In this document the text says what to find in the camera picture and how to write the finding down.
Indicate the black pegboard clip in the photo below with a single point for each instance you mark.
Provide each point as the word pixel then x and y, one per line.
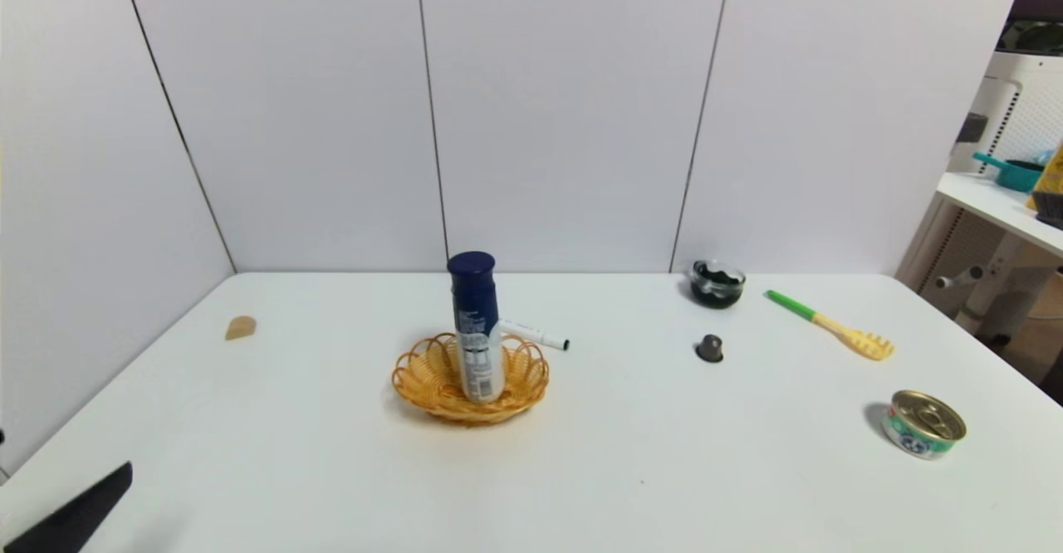
pixel 971 128

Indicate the yellow woven basket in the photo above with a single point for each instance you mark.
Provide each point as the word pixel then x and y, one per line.
pixel 432 383

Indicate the teal pot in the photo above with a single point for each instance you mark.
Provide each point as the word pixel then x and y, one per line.
pixel 1017 176

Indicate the white pegboard panel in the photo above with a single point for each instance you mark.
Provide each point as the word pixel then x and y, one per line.
pixel 1026 105

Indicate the brown coffee capsule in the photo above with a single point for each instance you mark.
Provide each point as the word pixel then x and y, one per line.
pixel 710 349

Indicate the green yellow pasta spoon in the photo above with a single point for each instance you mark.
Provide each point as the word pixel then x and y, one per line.
pixel 864 341

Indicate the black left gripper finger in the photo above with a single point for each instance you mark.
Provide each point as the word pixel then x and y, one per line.
pixel 75 516

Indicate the white marker black cap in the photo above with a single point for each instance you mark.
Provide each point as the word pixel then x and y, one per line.
pixel 536 335

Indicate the yellow bag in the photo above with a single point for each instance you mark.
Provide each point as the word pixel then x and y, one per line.
pixel 1053 175

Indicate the glass bowl dark contents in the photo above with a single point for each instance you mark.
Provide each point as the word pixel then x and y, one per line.
pixel 717 287

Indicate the white side desk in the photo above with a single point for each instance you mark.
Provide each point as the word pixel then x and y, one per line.
pixel 996 212

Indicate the green cat food can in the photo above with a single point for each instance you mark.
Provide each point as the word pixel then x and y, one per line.
pixel 922 428

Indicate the grey desk crank knob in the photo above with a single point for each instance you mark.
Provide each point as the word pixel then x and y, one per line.
pixel 959 277

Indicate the tan wedge piece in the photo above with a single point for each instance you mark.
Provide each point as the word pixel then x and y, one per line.
pixel 241 329

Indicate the blue white spray bottle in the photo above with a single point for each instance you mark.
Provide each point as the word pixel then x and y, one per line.
pixel 475 320

